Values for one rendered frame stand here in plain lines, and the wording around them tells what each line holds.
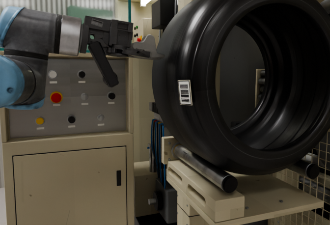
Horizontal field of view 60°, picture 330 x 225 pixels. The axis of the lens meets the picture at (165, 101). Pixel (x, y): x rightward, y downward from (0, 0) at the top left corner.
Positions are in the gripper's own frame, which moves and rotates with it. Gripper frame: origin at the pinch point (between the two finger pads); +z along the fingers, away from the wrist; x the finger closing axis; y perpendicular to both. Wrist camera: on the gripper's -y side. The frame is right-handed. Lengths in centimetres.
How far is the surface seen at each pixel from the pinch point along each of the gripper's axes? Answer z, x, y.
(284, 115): 53, 10, -13
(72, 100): -18, 62, -19
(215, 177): 17.0, -7.3, -29.6
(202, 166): 17.2, 0.6, -29.1
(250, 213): 27.6, -10.1, -38.7
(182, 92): 3.8, -9.1, -7.9
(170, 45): 2.3, -0.8, 3.6
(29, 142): -34, 57, -37
